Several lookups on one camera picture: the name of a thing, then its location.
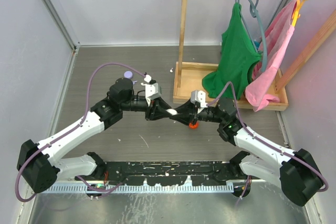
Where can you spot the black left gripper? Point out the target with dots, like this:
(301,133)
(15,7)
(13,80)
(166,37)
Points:
(157,109)

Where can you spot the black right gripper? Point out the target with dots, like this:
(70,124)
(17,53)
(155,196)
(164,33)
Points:
(185,110)

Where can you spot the orange earbud charging case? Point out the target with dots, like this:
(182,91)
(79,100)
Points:
(194,126)

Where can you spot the white round charging case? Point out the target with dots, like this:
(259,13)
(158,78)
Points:
(172,111)

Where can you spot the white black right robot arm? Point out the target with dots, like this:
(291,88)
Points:
(294,172)

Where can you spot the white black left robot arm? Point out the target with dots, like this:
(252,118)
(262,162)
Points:
(41,164)

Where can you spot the purple round charging case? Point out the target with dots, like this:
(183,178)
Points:
(128,74)

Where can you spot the wooden clothes rack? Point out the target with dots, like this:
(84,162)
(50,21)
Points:
(189,75)

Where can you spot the green shirt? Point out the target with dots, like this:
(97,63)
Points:
(237,62)

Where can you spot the blue cloth item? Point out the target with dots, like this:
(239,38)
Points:
(257,44)

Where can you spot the pink shirt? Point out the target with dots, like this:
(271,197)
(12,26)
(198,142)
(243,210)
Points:
(278,36)

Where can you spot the grey blue clothes hanger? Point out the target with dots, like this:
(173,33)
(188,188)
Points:
(255,14)

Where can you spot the yellow clothes hanger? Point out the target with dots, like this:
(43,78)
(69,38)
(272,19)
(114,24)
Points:
(296,11)

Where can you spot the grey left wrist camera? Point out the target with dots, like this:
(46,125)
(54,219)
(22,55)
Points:
(152,89)

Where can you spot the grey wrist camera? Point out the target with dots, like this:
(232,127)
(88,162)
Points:
(152,89)
(198,99)

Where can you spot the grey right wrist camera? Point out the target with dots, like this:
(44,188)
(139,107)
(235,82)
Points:
(198,99)

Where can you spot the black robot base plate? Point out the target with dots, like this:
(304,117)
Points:
(207,173)

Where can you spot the white slotted cable duct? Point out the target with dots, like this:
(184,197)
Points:
(77,188)

